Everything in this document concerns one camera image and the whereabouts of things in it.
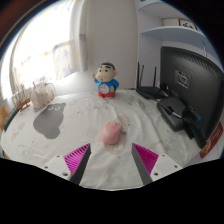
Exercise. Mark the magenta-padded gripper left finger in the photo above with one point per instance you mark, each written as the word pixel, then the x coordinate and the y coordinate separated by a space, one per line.
pixel 76 158

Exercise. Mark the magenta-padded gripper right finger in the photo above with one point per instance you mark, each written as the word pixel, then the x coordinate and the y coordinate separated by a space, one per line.
pixel 146 158

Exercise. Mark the pink computer mouse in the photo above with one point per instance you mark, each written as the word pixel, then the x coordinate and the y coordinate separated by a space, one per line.
pixel 111 133

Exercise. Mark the grey bear-shaped mouse pad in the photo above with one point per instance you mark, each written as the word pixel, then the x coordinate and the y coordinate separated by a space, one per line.
pixel 50 121

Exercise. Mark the white patterned tablecloth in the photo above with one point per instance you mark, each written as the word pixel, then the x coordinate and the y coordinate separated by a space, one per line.
pixel 86 120

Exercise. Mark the red flat packet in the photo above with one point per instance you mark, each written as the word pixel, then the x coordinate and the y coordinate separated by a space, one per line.
pixel 211 141

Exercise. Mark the black router with antennas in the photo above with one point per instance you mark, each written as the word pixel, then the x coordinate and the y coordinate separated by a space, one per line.
pixel 150 90

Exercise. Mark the dark keyboard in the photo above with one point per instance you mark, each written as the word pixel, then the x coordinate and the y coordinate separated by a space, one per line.
pixel 10 119

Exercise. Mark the wooden model sailing ship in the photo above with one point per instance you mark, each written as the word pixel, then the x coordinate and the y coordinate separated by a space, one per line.
pixel 20 99

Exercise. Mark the cartoon boy figurine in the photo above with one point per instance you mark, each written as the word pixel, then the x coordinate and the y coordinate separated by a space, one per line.
pixel 106 83

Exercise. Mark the orange wooden chair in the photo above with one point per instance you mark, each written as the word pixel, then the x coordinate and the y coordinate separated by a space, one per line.
pixel 2 116

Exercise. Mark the black computer monitor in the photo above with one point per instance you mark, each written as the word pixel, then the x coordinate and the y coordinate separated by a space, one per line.
pixel 196 86

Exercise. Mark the white star-print curtain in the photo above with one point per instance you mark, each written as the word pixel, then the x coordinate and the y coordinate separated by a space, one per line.
pixel 50 43

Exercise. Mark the white wall shelf unit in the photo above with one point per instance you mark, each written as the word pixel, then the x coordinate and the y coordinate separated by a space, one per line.
pixel 166 31

